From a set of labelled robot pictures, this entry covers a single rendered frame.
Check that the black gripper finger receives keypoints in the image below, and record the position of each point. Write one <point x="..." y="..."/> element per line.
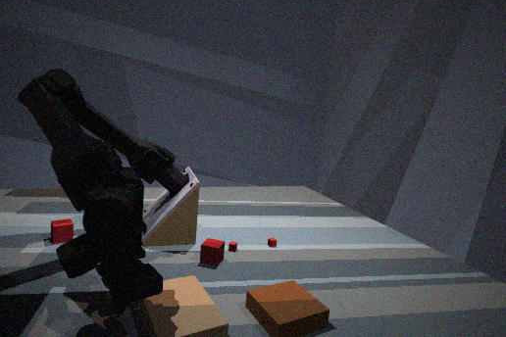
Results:
<point x="119" y="309"/>
<point x="104" y="273"/>

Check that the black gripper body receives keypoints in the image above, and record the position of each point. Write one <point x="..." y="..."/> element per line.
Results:
<point x="132" y="280"/>

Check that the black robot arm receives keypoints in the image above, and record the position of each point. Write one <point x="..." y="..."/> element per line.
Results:
<point x="90" y="171"/>

